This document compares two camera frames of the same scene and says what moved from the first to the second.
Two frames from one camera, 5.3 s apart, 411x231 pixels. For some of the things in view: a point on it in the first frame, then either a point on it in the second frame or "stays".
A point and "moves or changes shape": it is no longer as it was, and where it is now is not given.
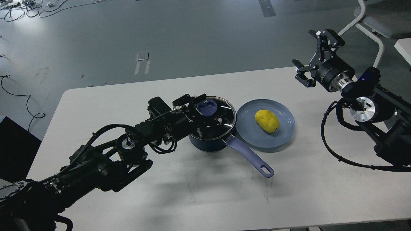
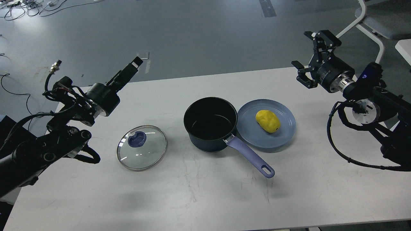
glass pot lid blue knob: (207, 107) moves or changes shape
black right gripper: (334, 74) stays
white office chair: (392, 18) stays
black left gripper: (188, 119) -> (104, 98)
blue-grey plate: (248, 130) stays
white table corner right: (403, 46) stays
